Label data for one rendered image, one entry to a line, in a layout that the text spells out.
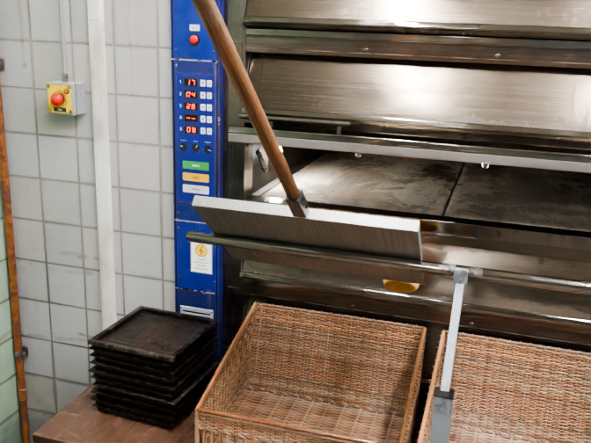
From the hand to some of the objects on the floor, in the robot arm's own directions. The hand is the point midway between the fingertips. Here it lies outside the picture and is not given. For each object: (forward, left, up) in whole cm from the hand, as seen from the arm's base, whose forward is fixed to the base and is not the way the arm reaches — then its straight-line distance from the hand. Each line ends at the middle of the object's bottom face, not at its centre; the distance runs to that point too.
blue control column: (-47, +219, -193) cm, 296 cm away
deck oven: (+50, +220, -193) cm, 297 cm away
